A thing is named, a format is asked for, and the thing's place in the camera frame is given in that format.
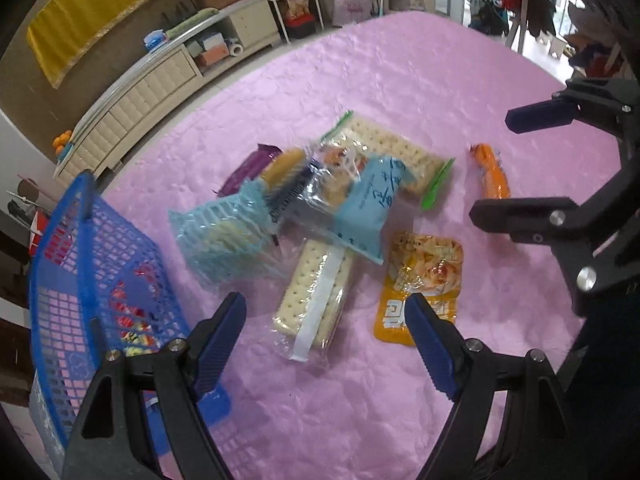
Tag white-striped cracker pack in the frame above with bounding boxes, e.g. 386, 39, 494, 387
270, 239, 353, 363

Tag orange and blue boxes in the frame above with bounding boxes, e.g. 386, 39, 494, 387
197, 32, 230, 67

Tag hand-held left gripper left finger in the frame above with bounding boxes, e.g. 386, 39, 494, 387
60, 291, 248, 480

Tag yellow snack pouch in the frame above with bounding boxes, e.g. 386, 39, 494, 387
374, 231, 463, 347

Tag wooden drying rack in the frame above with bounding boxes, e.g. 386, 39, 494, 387
505, 0, 626, 76

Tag white metal shelf rack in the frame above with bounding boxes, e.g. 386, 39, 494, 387
235, 0, 326, 43

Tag teal mesh-print cracker packet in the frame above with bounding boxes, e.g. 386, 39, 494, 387
167, 180, 286, 293

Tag pink quilted blanket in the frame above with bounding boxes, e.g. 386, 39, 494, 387
97, 10, 621, 480

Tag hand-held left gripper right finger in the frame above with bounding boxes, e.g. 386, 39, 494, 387
404, 292, 576, 480

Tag light blue snack bag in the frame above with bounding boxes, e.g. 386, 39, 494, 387
332, 154, 418, 266

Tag green-ended cracker pack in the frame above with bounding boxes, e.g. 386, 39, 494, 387
320, 110, 456, 211

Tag yellow bun packet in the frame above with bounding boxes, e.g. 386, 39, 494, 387
257, 146, 313, 226

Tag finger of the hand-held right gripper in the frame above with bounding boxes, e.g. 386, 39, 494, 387
469, 160, 640, 262
505, 77, 640, 161

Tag purple snack packet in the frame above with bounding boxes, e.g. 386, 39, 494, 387
217, 144, 283, 197

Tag red box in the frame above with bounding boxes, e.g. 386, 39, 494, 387
27, 210, 51, 257

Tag orange snack bar packet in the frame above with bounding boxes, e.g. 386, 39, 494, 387
469, 142, 511, 201

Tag green rolled mat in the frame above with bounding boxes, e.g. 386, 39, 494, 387
165, 7, 221, 41

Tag pink shopping bag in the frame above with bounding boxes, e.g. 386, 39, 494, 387
332, 0, 373, 28

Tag cream low cabinet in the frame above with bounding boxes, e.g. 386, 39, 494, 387
52, 0, 281, 186

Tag blue plastic mesh basket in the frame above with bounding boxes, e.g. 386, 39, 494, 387
27, 169, 233, 456

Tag yellow wall cloth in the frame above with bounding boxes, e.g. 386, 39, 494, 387
25, 0, 201, 88

